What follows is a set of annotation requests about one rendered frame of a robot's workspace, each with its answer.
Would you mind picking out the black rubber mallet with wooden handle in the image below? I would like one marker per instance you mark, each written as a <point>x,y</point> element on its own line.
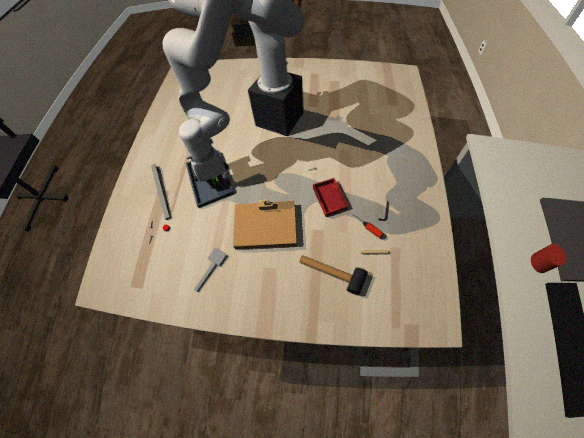
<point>356,280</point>

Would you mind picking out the grey flat bar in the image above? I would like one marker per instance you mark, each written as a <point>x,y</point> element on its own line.
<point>160,191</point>

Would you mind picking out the tan wooden board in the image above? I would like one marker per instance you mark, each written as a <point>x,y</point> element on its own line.
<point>257,229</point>

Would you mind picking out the red-handled screwdriver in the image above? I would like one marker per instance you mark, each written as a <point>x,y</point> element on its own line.
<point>371,228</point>

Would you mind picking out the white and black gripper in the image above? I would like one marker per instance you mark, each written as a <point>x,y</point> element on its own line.
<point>210,169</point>

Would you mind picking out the red rectangular tray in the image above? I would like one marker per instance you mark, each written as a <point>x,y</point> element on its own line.
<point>331,196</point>

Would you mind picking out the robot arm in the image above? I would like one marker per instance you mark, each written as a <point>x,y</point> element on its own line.
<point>188,53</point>

